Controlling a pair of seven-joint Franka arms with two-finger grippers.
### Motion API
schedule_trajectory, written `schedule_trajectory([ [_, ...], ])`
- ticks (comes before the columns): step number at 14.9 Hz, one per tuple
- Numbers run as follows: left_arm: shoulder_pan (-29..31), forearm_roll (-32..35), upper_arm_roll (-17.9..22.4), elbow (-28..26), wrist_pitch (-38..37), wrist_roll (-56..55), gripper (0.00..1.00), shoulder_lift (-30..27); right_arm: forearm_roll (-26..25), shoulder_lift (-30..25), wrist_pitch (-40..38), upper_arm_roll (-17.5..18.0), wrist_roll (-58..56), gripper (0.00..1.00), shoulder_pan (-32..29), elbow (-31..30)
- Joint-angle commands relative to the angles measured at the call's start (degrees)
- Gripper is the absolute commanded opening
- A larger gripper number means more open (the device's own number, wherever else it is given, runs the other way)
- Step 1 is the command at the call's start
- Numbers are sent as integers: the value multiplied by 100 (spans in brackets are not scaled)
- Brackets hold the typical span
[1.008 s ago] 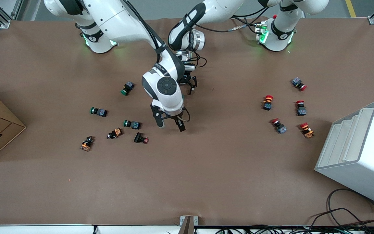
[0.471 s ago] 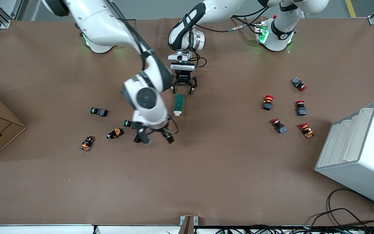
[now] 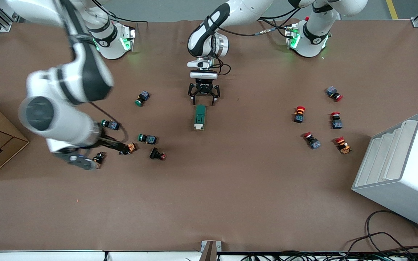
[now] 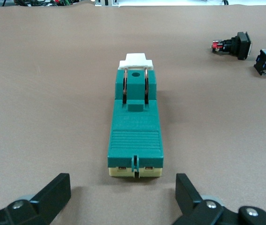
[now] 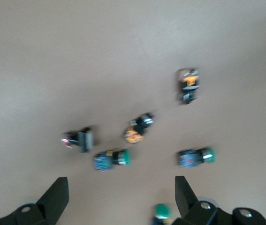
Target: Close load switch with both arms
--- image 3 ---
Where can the white slotted storage rack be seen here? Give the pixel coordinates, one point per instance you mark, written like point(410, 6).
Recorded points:
point(412, 181)

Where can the green mushroom push button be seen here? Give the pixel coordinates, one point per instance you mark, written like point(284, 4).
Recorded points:
point(114, 125)
point(151, 139)
point(143, 96)

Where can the green load switch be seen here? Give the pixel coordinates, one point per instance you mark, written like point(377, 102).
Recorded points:
point(200, 114)

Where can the black selector switch orange base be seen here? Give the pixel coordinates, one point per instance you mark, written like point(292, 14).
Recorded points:
point(131, 147)
point(100, 157)

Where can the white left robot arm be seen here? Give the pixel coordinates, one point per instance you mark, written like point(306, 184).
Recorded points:
point(310, 38)

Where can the black red switch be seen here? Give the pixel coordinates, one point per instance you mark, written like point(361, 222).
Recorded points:
point(154, 154)

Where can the red mushroom button orange base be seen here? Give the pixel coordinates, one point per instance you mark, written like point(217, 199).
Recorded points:
point(299, 116)
point(344, 148)

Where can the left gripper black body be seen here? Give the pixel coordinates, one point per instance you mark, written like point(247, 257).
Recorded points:
point(204, 86)

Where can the red mushroom button blue base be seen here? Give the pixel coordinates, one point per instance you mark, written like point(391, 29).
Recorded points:
point(336, 124)
point(315, 144)
point(331, 91)

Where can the white table edge rail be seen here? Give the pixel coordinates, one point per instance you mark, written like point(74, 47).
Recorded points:
point(49, 256)

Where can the brown paper table cover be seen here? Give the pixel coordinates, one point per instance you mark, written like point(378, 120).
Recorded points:
point(230, 188)

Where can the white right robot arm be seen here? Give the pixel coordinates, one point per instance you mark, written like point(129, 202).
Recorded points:
point(67, 123)

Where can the metal table edge bracket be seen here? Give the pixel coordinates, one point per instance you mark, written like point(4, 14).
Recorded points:
point(210, 250)

